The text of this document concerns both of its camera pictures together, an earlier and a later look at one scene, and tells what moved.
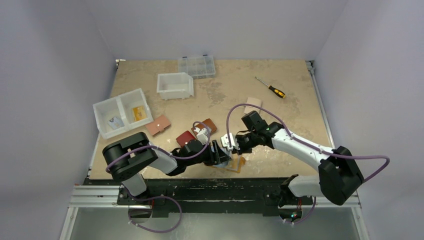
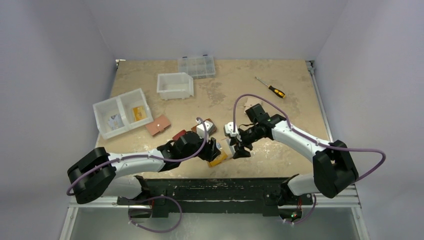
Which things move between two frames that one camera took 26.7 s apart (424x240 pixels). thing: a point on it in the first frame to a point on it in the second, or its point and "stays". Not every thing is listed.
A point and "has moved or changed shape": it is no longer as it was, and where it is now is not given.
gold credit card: (139, 113) stays
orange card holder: (235, 164) has moved or changed shape
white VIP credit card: (115, 123) stays
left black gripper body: (207, 157) stays
